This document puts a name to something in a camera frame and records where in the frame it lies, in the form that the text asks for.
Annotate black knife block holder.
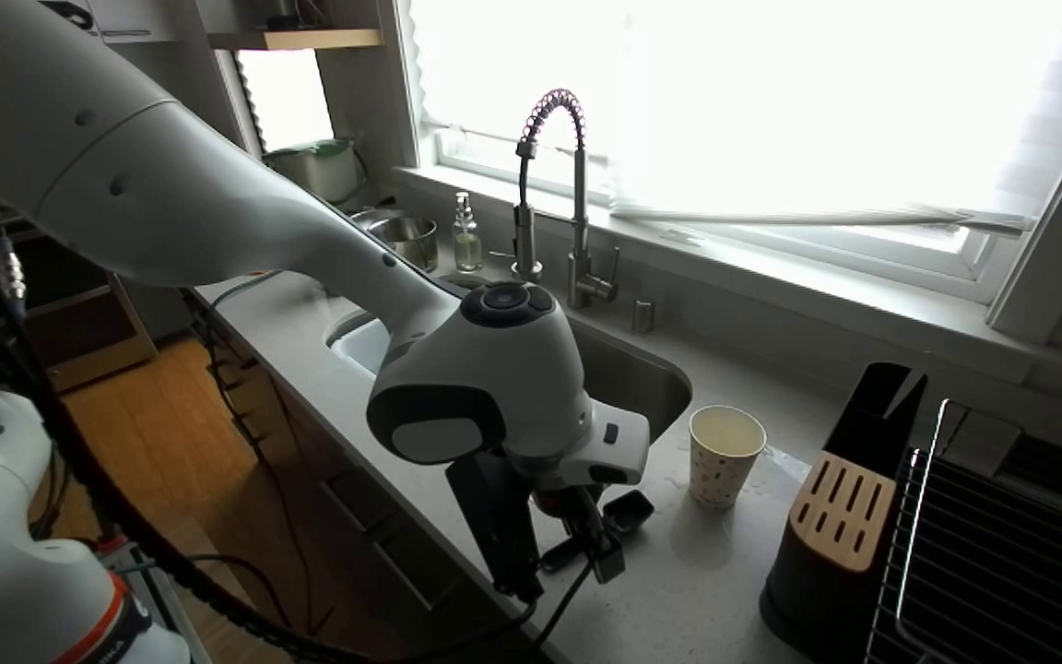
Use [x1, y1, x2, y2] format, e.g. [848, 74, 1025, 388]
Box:
[758, 360, 929, 664]

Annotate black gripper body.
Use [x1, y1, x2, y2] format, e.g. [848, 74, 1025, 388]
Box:
[445, 451, 596, 601]

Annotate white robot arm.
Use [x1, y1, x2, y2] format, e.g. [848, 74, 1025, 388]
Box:
[0, 0, 647, 594]

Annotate metal dish drying rack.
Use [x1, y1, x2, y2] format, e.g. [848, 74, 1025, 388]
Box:
[861, 399, 1062, 664]

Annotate white plastic wash basin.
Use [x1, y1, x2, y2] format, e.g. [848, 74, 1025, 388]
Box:
[327, 318, 389, 375]

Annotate steel spring kitchen faucet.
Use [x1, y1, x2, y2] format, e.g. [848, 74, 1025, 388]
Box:
[513, 90, 618, 308]

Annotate clear soap dispenser bottle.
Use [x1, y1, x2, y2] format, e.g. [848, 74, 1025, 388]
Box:
[448, 190, 484, 268]

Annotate white paper cup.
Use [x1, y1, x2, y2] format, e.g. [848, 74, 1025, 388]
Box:
[690, 411, 765, 511]

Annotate stainless steel sink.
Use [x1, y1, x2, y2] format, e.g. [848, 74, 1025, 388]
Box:
[571, 320, 694, 440]

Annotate black spoon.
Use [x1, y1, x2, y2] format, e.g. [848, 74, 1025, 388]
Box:
[537, 492, 652, 584]

